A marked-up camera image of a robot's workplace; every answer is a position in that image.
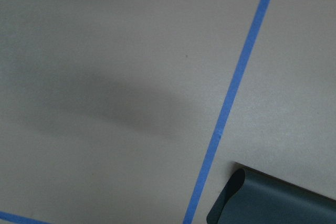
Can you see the black mouse pad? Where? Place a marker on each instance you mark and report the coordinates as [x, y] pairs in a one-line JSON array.
[[253, 197]]

